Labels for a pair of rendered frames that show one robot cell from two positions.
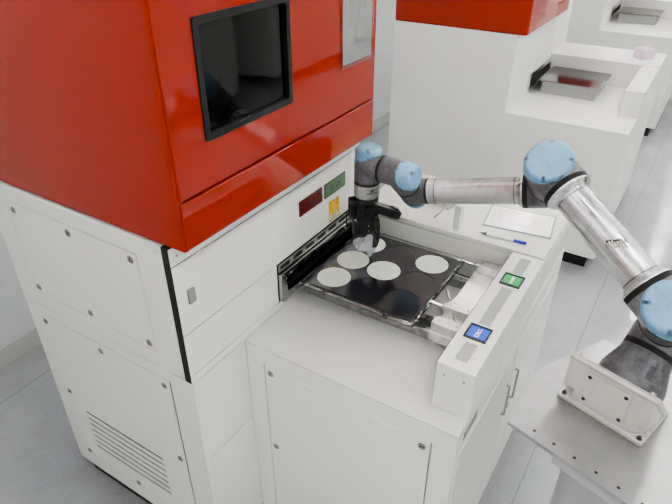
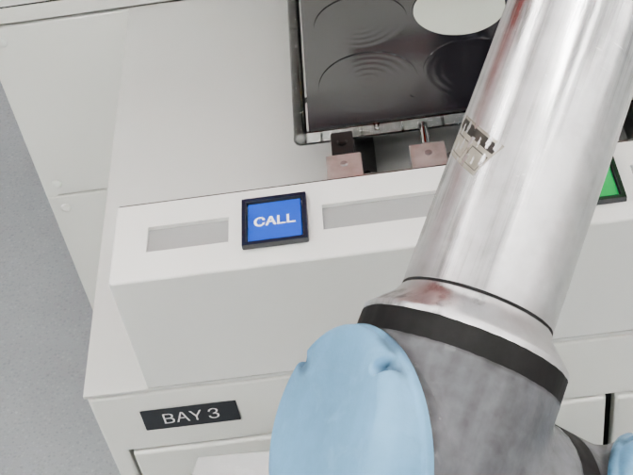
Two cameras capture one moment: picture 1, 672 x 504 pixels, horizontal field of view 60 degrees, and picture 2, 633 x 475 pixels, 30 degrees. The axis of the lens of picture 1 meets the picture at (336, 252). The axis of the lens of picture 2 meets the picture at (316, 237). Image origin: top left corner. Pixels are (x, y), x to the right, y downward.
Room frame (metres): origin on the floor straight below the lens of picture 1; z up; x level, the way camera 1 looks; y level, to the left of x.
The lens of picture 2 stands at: (0.78, -1.00, 1.64)
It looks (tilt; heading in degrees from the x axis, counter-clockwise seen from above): 45 degrees down; 63
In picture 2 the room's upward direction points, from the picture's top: 11 degrees counter-clockwise
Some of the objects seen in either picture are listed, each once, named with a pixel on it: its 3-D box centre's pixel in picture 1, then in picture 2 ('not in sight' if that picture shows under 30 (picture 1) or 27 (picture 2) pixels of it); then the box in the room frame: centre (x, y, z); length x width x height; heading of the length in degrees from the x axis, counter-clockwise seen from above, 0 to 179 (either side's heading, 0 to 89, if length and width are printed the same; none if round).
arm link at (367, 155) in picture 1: (368, 164); not in sight; (1.52, -0.09, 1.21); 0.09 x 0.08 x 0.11; 55
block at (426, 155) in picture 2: (459, 311); (432, 181); (1.26, -0.34, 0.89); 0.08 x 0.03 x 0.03; 58
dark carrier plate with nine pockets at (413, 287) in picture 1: (383, 271); (459, 9); (1.45, -0.14, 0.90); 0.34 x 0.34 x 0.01; 58
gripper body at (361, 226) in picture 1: (363, 214); not in sight; (1.52, -0.08, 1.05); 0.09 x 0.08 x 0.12; 112
